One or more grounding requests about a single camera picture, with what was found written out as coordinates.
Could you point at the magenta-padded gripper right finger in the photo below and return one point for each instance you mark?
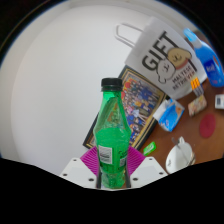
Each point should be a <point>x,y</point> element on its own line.
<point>150,171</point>

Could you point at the blue tissue pack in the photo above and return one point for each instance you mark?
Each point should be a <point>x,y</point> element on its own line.
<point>170,115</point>

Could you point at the white paper gift bag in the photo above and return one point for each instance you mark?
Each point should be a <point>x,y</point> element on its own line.
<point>160,50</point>

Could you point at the small green box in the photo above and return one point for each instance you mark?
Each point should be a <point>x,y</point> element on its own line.
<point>149,149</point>

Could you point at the blue detergent jug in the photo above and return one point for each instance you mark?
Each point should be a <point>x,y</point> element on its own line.
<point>208,63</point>

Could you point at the colourful puzzle cube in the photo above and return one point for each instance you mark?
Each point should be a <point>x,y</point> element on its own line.
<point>196,86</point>

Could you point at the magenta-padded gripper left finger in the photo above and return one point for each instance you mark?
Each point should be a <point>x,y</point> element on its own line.
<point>78,173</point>

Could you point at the flat round red coaster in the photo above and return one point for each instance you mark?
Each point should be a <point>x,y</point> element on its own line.
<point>207,126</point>

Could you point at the white paper cup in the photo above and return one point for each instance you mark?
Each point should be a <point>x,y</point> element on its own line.
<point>180,160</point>

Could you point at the small beige card box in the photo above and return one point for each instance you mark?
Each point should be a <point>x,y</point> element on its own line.
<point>197,105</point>

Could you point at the green plastic drink bottle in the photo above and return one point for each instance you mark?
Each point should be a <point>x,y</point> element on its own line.
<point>111,140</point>

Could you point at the framed group picture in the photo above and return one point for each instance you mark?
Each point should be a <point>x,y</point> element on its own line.
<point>141,100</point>

